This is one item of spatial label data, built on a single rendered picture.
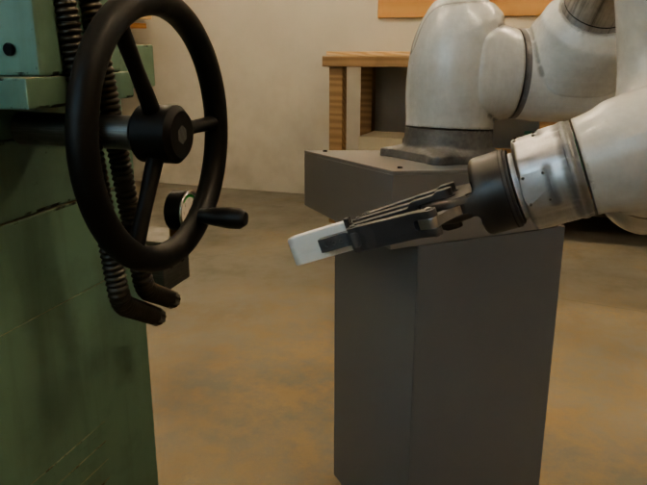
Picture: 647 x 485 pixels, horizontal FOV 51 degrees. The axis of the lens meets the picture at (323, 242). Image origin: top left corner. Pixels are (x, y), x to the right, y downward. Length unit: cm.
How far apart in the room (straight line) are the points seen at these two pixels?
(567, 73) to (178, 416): 121
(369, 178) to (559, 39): 37
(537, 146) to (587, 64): 57
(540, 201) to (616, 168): 7
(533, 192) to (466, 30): 59
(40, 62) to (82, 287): 34
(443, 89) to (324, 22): 304
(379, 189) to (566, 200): 48
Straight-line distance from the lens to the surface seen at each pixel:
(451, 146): 117
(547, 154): 62
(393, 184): 102
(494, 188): 63
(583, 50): 118
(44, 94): 72
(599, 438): 181
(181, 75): 461
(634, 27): 81
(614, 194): 63
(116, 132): 75
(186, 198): 103
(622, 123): 62
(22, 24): 72
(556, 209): 63
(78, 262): 93
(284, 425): 174
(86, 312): 95
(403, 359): 117
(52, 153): 88
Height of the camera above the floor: 90
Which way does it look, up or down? 16 degrees down
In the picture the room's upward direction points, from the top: straight up
